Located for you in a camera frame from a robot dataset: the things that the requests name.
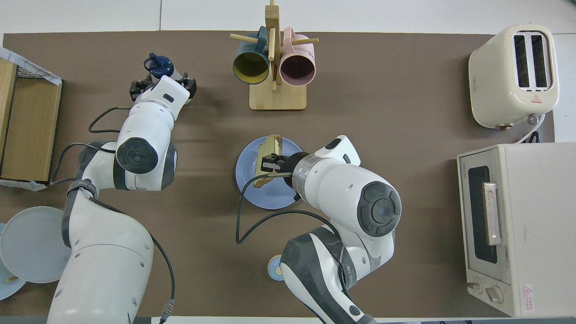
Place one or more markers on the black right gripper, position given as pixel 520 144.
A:
pixel 289 165

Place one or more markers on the slice of toast bread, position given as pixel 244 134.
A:
pixel 270 146

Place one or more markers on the white squeeze bottle blue cap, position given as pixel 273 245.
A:
pixel 159 66

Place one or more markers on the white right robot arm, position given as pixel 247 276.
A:
pixel 333 189

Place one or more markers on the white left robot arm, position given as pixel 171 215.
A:
pixel 112 270

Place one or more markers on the grey round plate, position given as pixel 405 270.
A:
pixel 27 243

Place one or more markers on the light blue round plate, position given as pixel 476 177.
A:
pixel 6 290

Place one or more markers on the dark teal mug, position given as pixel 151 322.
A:
pixel 250 67

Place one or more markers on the wooden mug tree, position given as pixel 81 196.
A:
pixel 277 99

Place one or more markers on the pink mug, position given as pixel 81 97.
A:
pixel 297 69

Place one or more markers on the small blue dome wooden knob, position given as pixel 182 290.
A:
pixel 273 267

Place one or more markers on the wooden two-tier shelf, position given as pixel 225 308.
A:
pixel 31 130

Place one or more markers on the white checked cloth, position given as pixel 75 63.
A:
pixel 20 185

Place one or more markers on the brown table mat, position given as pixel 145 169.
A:
pixel 405 90

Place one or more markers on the cream two-slot toaster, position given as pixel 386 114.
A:
pixel 492 90

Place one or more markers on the white toaster oven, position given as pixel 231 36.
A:
pixel 535 234

